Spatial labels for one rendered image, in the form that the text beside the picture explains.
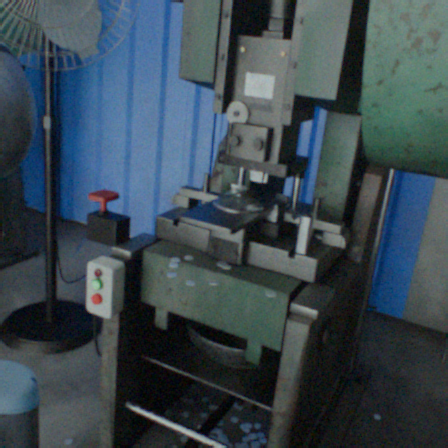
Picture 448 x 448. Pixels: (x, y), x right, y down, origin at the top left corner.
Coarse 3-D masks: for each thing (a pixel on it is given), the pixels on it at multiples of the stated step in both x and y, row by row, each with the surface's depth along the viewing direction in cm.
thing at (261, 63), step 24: (240, 48) 120; (264, 48) 117; (288, 48) 115; (240, 72) 121; (264, 72) 118; (240, 96) 123; (264, 96) 120; (240, 120) 123; (264, 120) 121; (240, 144) 122; (264, 144) 119; (288, 144) 125
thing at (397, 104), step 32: (384, 0) 75; (416, 0) 73; (384, 32) 78; (416, 32) 76; (384, 64) 81; (416, 64) 78; (384, 96) 85; (416, 96) 82; (384, 128) 90; (416, 128) 87; (384, 160) 102; (416, 160) 97
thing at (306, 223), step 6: (306, 216) 117; (312, 216) 118; (300, 222) 118; (306, 222) 117; (312, 222) 117; (300, 228) 118; (306, 228) 117; (312, 228) 119; (300, 234) 118; (306, 234) 118; (300, 240) 119; (306, 240) 118; (300, 246) 119; (306, 246) 119; (300, 252) 119; (306, 252) 119
